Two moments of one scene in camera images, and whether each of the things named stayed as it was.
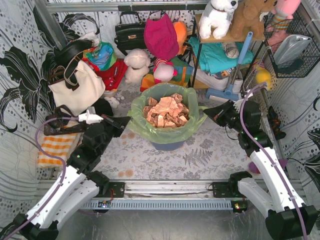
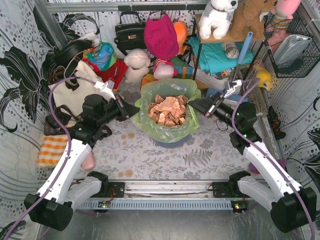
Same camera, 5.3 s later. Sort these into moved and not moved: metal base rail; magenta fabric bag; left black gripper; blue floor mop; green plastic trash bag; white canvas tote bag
Moved: green plastic trash bag; left black gripper
Not moved: blue floor mop; metal base rail; magenta fabric bag; white canvas tote bag
